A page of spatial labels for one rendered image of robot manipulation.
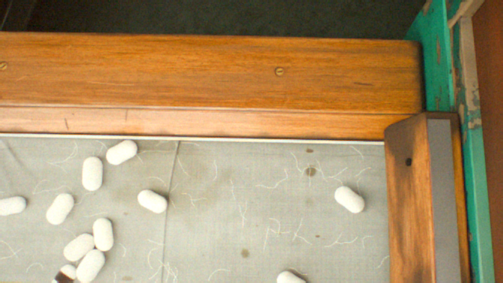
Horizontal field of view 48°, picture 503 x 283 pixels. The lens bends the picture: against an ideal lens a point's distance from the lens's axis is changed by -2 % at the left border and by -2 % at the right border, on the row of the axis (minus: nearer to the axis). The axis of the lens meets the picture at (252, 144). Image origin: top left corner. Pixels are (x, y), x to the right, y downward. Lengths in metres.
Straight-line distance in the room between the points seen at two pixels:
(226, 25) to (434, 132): 1.04
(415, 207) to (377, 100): 0.15
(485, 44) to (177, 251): 0.37
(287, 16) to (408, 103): 0.92
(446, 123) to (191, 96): 0.27
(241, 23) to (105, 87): 0.91
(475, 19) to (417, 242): 0.22
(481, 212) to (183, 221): 0.31
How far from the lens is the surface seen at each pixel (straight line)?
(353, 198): 0.63
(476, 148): 0.55
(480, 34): 0.57
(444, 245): 0.54
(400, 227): 0.57
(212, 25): 1.53
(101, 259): 0.63
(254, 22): 1.54
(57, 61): 0.69
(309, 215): 0.64
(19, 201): 0.67
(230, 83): 0.65
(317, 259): 0.63
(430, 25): 0.68
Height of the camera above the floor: 1.37
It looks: 75 degrees down
